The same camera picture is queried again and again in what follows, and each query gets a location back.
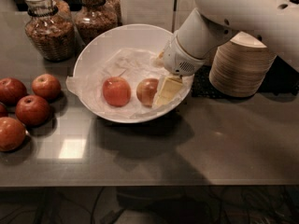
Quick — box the red apple upper table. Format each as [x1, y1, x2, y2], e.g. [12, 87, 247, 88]
[31, 74, 61, 101]

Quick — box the large white bowl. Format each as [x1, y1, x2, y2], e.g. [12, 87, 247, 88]
[72, 23, 194, 124]

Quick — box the white paper sign left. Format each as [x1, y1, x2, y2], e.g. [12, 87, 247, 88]
[121, 0, 174, 31]

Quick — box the glass jar of granola right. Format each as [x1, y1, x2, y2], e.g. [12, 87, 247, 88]
[74, 0, 118, 44]

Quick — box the red apple table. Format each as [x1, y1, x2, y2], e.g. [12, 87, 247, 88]
[31, 74, 61, 101]
[15, 95, 50, 127]

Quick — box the red apple lower left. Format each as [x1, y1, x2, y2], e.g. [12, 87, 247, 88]
[0, 117, 26, 151]

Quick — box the stack of paper bowls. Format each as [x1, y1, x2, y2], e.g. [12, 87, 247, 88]
[209, 32, 277, 98]
[206, 47, 218, 66]

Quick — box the yellowish red apple in bowl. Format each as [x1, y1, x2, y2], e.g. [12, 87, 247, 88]
[136, 78, 159, 106]

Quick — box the front stack of paper bowls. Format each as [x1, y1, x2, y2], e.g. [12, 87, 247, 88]
[209, 32, 277, 98]

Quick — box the glass jar of granola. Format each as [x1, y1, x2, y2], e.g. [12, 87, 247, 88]
[74, 0, 118, 44]
[24, 0, 75, 62]

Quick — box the red apple far left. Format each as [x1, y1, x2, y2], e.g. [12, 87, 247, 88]
[0, 77, 27, 105]

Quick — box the glass jar of granola left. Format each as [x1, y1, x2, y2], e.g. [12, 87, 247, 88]
[24, 0, 75, 62]

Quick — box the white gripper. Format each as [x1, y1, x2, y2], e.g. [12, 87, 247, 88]
[152, 32, 206, 107]

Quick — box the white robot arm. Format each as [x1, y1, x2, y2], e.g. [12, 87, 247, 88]
[162, 0, 299, 98]

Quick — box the rear stack of paper bowls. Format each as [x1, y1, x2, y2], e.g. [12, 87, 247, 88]
[206, 47, 218, 66]

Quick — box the red apple middle table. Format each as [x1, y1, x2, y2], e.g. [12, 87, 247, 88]
[15, 95, 50, 127]

